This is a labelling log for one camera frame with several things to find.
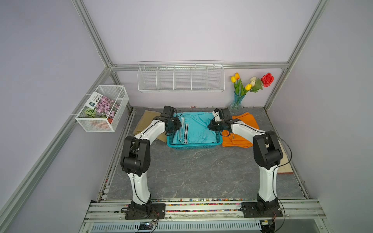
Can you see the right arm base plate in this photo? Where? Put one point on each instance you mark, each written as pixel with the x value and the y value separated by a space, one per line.
pixel 261 209

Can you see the khaki long pants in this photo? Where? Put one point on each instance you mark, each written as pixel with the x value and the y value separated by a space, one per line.
pixel 145 123

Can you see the orange pants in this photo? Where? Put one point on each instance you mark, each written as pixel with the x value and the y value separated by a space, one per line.
pixel 230 140

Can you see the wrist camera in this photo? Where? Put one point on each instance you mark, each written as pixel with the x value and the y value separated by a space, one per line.
pixel 222 115
pixel 168 112

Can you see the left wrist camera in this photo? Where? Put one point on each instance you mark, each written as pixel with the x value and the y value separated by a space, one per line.
pixel 168 112

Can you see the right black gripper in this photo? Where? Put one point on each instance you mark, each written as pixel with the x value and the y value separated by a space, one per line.
pixel 212 126

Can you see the cream work glove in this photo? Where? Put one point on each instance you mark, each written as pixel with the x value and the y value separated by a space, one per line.
pixel 285 166

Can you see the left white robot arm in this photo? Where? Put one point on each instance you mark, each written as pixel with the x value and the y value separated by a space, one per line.
pixel 136 157

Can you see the glass vase with flowers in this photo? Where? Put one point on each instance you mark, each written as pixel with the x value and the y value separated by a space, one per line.
pixel 253 86

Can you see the white wire side basket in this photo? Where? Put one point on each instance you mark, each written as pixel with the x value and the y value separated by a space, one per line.
pixel 103 125

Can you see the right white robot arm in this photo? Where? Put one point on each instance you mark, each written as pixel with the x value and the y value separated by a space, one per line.
pixel 267 154

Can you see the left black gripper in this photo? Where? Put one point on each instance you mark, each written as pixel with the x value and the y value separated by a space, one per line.
pixel 178 125

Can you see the teal pants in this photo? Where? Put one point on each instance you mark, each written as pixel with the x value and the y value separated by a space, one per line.
pixel 194 129

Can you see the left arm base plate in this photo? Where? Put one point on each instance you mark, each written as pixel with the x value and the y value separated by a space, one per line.
pixel 146 211

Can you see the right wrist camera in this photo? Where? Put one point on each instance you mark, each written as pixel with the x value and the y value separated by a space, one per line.
pixel 222 115

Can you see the purple flower packet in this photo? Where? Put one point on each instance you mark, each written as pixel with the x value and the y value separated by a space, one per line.
pixel 100 106

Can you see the white wire wall shelf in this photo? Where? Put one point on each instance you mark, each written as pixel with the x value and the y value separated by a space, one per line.
pixel 181 76

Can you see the teal plastic basket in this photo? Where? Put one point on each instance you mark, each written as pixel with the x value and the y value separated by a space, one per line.
pixel 195 146

